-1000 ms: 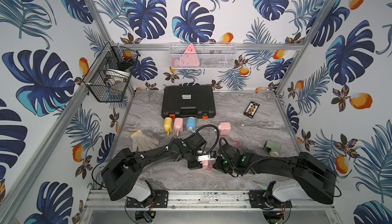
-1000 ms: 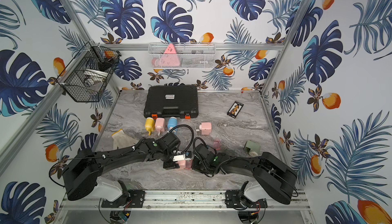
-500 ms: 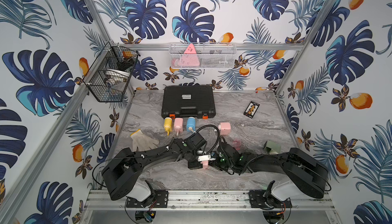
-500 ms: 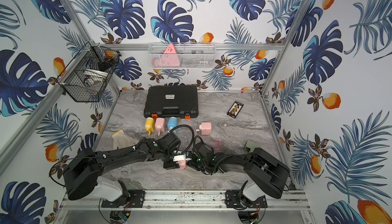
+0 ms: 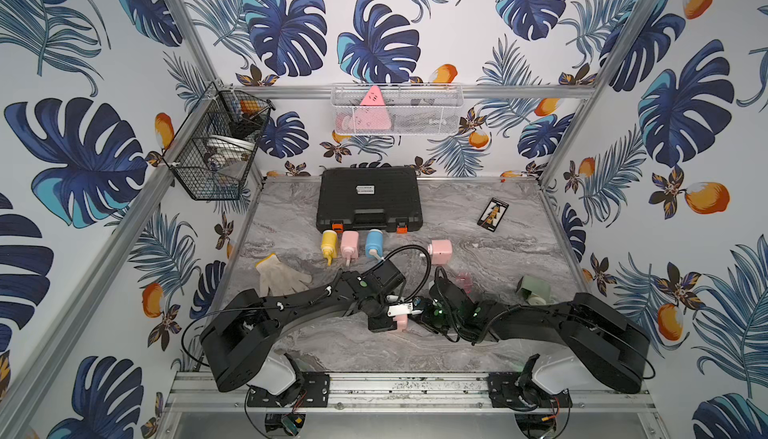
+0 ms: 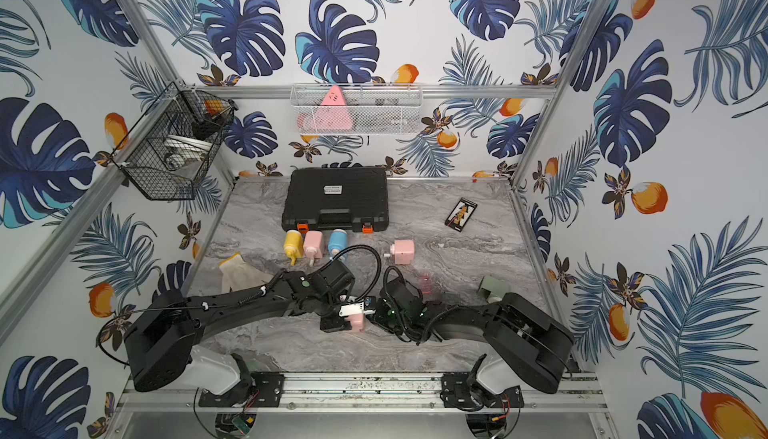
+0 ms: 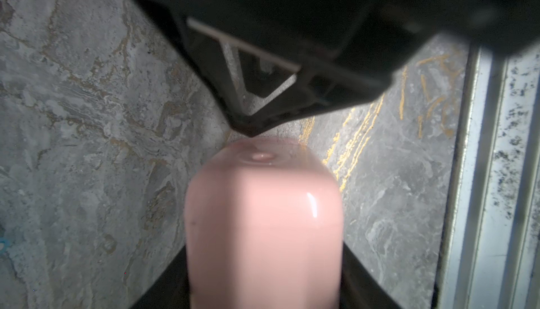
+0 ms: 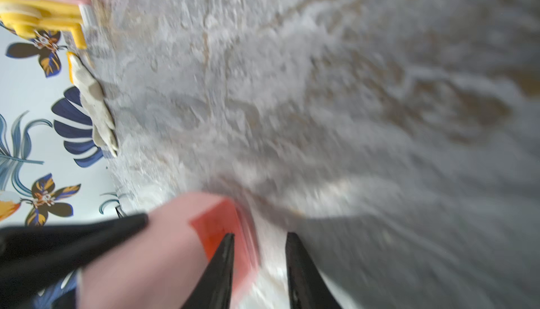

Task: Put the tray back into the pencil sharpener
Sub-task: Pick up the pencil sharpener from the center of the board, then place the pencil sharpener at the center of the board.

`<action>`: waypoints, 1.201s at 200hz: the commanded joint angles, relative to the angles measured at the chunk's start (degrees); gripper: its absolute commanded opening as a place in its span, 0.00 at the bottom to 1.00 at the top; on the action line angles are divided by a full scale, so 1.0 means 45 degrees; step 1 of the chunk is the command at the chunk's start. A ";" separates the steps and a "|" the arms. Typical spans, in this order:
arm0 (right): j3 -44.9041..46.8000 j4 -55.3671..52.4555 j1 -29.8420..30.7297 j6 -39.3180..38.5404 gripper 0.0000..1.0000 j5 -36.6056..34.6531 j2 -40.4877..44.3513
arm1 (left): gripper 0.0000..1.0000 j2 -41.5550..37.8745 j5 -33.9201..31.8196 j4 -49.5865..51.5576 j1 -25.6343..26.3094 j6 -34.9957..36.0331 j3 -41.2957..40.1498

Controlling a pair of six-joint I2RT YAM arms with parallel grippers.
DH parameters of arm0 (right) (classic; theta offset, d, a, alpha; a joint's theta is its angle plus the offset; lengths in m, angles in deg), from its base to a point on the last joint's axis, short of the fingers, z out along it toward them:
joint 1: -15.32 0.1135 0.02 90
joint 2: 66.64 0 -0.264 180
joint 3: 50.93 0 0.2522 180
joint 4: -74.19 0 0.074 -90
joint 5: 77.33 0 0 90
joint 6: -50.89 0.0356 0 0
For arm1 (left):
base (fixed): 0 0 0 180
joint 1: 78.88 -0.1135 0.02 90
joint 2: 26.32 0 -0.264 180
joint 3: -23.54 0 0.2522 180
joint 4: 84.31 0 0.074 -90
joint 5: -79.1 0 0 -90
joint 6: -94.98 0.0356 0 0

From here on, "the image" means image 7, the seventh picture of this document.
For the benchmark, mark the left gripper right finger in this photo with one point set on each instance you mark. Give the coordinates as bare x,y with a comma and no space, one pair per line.
358,289

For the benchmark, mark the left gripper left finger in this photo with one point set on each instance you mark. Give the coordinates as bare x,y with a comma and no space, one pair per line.
171,289

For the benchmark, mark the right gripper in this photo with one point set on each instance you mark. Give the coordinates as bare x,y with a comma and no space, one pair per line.
269,62

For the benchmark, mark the aluminium front rail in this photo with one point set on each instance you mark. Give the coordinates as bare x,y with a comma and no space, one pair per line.
489,256

